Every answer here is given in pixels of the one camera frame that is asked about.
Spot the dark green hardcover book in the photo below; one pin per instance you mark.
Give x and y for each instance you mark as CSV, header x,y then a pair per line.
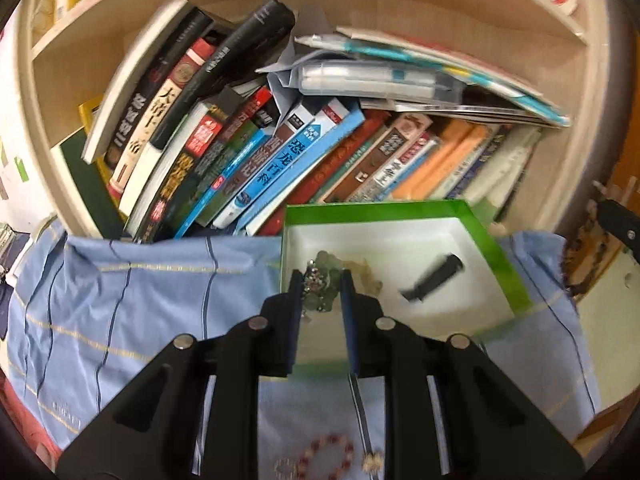
x,y
85,180

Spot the small gold pendant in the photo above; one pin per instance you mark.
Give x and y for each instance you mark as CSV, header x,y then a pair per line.
x,y
372,461

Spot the row of leaning books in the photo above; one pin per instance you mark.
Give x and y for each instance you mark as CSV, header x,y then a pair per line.
x,y
250,160

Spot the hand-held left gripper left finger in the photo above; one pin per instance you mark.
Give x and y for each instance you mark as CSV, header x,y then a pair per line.
x,y
292,310

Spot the clear plastic pen pack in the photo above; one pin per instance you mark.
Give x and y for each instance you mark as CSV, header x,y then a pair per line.
x,y
360,77

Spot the light wooden bookshelf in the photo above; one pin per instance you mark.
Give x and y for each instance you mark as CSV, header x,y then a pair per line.
x,y
400,5

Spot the green cardboard box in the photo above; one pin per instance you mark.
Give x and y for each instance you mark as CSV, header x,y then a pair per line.
x,y
440,240

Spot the blue striped cloth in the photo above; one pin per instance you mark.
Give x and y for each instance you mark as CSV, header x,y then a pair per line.
x,y
125,310

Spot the stack of notebooks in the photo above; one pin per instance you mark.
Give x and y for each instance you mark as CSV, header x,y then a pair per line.
x,y
10,250

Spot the brown wooden door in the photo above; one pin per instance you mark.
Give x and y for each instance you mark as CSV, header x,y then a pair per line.
x,y
625,170

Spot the black wristwatch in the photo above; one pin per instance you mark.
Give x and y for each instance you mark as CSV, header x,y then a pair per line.
x,y
440,272

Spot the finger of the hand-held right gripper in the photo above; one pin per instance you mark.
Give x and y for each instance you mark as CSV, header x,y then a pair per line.
x,y
622,225

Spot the stack of flat magazines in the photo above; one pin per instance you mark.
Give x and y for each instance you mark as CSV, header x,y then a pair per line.
x,y
450,70

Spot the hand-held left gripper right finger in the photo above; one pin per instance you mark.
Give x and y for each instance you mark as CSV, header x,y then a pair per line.
x,y
350,330

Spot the green wall sticker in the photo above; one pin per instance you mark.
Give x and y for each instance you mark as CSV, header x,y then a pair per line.
x,y
22,169

